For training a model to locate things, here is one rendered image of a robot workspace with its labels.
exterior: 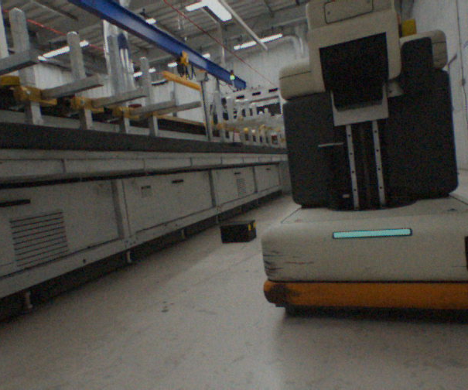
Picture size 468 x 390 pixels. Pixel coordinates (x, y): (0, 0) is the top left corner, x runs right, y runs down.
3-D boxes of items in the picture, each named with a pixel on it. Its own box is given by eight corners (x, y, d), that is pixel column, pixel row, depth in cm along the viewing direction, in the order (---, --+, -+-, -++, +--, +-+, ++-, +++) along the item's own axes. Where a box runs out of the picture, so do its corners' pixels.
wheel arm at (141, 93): (148, 98, 141) (147, 87, 141) (144, 97, 138) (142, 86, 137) (68, 118, 157) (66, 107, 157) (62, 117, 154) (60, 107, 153)
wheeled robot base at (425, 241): (303, 252, 163) (297, 200, 162) (460, 248, 140) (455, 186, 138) (261, 312, 101) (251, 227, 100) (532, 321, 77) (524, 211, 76)
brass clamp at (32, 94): (58, 104, 130) (56, 90, 130) (25, 98, 118) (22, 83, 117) (46, 107, 132) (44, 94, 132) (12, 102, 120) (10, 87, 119)
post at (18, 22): (46, 146, 125) (24, 10, 122) (37, 146, 122) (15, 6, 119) (39, 148, 126) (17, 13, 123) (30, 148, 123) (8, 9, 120)
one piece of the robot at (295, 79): (306, 226, 154) (285, 35, 149) (449, 218, 133) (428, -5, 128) (290, 244, 123) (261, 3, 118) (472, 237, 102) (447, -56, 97)
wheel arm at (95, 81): (106, 88, 118) (104, 75, 117) (98, 86, 115) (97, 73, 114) (16, 111, 134) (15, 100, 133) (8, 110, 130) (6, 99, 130)
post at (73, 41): (96, 147, 148) (79, 32, 145) (90, 147, 145) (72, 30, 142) (90, 148, 149) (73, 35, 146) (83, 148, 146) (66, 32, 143)
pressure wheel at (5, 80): (-1, 106, 127) (-6, 73, 126) (8, 110, 134) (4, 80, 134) (22, 104, 128) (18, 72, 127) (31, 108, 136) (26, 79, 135)
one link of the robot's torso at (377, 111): (336, 127, 117) (328, 53, 116) (431, 112, 106) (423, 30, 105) (326, 120, 92) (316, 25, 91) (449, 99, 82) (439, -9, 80)
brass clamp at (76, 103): (104, 111, 153) (103, 100, 153) (81, 107, 141) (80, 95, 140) (93, 114, 156) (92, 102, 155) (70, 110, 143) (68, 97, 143)
